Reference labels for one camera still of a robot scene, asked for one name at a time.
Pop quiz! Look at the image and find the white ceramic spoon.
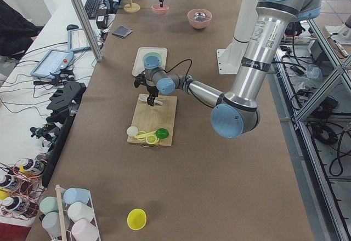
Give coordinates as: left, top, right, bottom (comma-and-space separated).
139, 95, 163, 106

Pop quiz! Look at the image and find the small pink bowl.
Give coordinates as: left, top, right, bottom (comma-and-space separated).
151, 4, 169, 16

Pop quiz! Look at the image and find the green bowl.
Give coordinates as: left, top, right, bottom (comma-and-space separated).
143, 52, 162, 63

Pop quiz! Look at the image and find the large pink bowl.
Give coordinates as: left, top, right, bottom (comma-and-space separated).
187, 9, 212, 29

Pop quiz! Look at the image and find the wooden cutting board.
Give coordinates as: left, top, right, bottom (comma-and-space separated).
130, 95, 177, 146

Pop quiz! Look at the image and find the lemon slice lower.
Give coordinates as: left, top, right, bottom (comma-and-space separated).
135, 131, 146, 139

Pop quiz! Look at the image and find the cream rabbit tray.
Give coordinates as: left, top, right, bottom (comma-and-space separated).
132, 47, 168, 77

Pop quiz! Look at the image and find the white steamed bun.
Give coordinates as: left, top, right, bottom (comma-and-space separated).
127, 126, 139, 137

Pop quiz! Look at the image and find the grey folded cloth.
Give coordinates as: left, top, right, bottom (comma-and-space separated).
112, 25, 133, 39

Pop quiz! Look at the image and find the black keyboard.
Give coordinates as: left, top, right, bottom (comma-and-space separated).
84, 0, 101, 19

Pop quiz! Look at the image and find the blue teach pendant far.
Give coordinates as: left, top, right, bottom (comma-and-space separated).
67, 28, 90, 53

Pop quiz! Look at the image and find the blue teach pendant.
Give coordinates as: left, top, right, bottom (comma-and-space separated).
67, 28, 90, 53
30, 49, 74, 79

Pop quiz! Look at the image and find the blue teach pendant near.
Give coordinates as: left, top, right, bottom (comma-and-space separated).
30, 49, 74, 79

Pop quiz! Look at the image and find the yellow plastic cup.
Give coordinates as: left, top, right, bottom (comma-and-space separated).
127, 208, 147, 231

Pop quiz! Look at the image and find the white cup rack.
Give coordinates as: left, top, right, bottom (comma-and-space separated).
39, 185, 101, 240

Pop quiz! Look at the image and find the aluminium frame post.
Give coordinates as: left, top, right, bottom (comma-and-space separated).
71, 0, 103, 62

